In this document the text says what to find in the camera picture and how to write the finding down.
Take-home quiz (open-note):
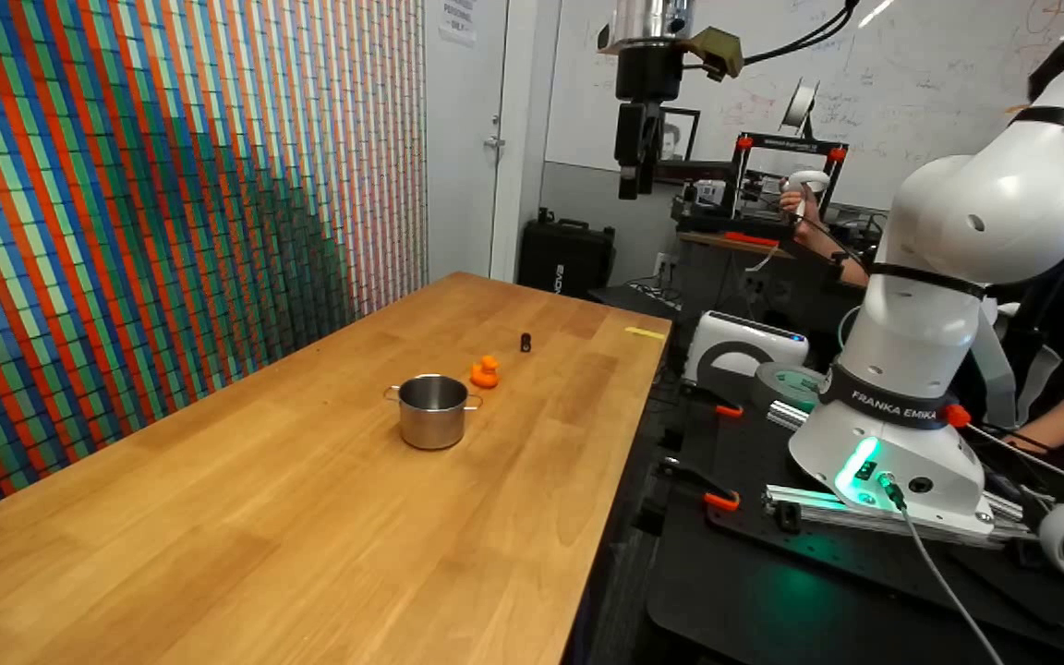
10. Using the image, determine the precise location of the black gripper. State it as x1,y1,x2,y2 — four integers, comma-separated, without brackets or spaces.
593,0,747,205

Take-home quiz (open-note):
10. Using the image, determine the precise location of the orange rubber duck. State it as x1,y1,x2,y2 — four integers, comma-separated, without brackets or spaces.
469,355,503,387

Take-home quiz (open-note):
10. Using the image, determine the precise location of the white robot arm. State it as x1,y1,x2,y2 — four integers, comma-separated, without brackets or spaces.
789,42,1064,529

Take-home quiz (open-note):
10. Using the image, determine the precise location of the person's forearm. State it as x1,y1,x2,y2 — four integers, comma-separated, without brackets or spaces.
825,240,867,288

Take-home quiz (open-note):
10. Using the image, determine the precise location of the small steel pot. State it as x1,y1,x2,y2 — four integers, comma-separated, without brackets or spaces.
394,373,471,451

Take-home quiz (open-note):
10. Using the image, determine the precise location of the person's hand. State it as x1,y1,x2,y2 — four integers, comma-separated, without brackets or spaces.
779,185,827,243

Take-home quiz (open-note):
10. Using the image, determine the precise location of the orange black 3D printer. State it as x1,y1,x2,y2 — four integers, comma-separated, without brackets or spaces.
726,133,848,223

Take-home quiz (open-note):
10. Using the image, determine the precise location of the black equipment case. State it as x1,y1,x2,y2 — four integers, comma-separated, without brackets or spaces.
516,210,614,297

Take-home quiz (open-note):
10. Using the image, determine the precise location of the white grey device box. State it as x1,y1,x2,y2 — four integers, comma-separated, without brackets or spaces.
684,309,810,387

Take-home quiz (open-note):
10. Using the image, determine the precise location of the orange handled clamp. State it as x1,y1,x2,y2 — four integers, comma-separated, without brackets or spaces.
662,456,743,513

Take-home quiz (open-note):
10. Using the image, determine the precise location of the white cable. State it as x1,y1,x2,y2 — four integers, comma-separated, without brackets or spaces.
883,482,1005,665

